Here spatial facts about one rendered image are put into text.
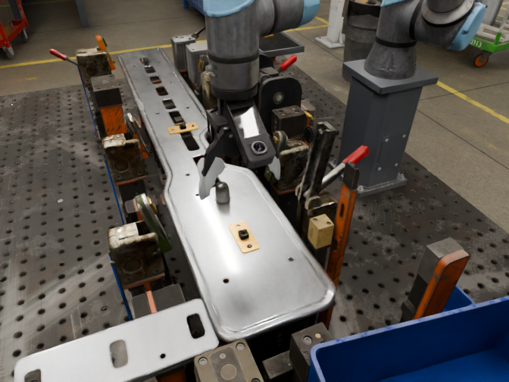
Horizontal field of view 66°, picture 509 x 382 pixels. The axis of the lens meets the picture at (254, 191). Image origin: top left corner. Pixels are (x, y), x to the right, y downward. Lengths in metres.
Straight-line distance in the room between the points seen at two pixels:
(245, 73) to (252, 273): 0.35
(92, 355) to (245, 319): 0.24
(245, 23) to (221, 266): 0.42
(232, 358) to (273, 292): 0.17
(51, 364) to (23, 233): 0.77
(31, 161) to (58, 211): 0.35
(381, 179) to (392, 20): 0.51
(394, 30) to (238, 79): 0.71
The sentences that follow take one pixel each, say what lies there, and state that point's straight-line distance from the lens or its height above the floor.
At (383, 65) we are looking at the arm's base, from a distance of 1.25.
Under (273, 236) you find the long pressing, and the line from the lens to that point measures 0.80.
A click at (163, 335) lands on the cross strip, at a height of 1.00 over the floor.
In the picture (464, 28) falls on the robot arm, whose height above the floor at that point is 1.28.
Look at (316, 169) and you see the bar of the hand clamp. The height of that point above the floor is 1.14.
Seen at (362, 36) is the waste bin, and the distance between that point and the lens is 3.85.
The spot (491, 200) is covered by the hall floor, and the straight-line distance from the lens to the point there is 2.83.
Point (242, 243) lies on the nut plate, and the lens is 0.78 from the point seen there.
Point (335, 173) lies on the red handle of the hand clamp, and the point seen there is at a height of 1.11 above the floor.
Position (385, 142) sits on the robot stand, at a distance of 1.33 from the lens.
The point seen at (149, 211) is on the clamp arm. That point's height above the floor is 1.10.
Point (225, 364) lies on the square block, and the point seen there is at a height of 1.06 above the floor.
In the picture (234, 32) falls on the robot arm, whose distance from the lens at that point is 0.57.
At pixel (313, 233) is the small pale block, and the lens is 0.75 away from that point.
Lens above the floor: 1.57
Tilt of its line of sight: 39 degrees down
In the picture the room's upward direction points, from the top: straight up
